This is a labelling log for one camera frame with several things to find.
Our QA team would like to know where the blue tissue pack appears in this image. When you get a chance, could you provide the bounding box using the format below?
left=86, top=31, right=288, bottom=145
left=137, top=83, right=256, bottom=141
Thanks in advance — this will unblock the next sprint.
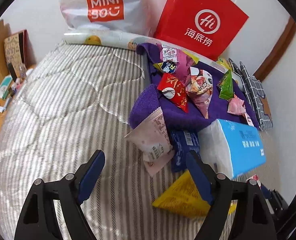
left=197, top=119, right=266, bottom=179

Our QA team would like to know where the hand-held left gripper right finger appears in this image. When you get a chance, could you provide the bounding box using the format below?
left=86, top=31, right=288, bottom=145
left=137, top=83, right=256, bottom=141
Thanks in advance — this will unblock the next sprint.
left=185, top=150, right=276, bottom=240

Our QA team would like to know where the striped mattress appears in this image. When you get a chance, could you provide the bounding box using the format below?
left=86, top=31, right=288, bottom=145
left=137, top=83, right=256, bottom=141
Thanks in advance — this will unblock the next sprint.
left=0, top=41, right=271, bottom=240

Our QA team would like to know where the checked cloth with star patch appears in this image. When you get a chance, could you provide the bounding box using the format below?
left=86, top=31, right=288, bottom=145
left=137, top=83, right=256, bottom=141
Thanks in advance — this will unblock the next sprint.
left=228, top=58, right=273, bottom=131

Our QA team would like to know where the small pink pillow snack packet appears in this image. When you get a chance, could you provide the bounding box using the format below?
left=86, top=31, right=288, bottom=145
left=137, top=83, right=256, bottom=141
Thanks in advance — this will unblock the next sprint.
left=227, top=95, right=246, bottom=116

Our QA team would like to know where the magenta snack packet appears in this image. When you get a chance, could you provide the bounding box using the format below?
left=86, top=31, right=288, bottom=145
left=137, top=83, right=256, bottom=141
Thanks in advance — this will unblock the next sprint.
left=160, top=44, right=200, bottom=81

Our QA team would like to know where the white plastic bag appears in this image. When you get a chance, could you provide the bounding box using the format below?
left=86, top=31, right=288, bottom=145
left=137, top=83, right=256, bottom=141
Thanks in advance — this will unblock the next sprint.
left=60, top=0, right=150, bottom=37

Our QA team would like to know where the small yellow blue snack packet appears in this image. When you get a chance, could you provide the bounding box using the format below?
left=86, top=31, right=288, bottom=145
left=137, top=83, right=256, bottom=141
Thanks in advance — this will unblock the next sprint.
left=153, top=60, right=178, bottom=74

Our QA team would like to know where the teal box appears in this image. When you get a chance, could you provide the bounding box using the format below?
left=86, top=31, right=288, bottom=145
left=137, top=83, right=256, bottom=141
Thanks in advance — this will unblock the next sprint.
left=0, top=76, right=13, bottom=100

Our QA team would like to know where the red paper bag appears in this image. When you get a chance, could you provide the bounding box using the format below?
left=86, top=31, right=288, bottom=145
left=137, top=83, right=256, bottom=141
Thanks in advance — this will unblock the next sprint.
left=153, top=0, right=250, bottom=62

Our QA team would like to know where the printed paper roll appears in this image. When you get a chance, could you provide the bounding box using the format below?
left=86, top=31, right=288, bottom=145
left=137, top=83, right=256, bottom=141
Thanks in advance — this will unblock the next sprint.
left=63, top=29, right=148, bottom=52

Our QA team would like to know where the brown wooden door frame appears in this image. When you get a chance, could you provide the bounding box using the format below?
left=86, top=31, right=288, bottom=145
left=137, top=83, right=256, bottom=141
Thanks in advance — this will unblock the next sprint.
left=253, top=16, right=296, bottom=82

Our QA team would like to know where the yellow triangular snack packet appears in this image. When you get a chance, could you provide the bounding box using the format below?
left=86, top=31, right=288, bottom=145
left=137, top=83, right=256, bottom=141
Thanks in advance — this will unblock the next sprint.
left=152, top=170, right=236, bottom=217

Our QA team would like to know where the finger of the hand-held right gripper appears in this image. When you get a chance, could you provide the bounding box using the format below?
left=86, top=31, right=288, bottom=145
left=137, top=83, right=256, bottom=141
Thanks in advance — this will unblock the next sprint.
left=260, top=184, right=290, bottom=217

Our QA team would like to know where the pink panda print snack packet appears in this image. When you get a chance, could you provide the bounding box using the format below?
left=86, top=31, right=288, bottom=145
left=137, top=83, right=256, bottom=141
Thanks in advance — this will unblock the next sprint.
left=185, top=67, right=213, bottom=118

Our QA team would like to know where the purple towel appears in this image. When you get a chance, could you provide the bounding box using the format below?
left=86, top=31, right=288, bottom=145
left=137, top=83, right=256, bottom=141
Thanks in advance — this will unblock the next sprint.
left=129, top=42, right=260, bottom=130

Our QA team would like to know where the yellow snack bag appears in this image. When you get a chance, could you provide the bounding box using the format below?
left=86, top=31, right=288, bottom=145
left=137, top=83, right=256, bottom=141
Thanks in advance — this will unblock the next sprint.
left=217, top=56, right=233, bottom=71

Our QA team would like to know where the pink white snack packet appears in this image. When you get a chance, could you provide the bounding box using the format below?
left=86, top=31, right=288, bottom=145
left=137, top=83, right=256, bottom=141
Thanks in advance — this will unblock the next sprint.
left=125, top=107, right=175, bottom=176

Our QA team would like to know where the long pink snack packet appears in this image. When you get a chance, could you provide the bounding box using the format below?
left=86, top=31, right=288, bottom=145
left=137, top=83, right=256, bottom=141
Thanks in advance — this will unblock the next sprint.
left=244, top=112, right=255, bottom=127

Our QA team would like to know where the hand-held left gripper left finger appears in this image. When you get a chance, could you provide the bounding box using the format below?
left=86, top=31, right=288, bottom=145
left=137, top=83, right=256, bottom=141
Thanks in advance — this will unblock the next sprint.
left=14, top=149, right=106, bottom=240

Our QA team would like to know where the green triangular snack packet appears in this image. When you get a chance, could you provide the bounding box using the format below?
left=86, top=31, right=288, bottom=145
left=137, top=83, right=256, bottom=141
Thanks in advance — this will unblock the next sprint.
left=218, top=69, right=235, bottom=100

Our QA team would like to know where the dark blue snack packet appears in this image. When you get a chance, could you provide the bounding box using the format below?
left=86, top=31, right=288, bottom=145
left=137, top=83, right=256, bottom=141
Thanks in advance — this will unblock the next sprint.
left=169, top=129, right=201, bottom=172

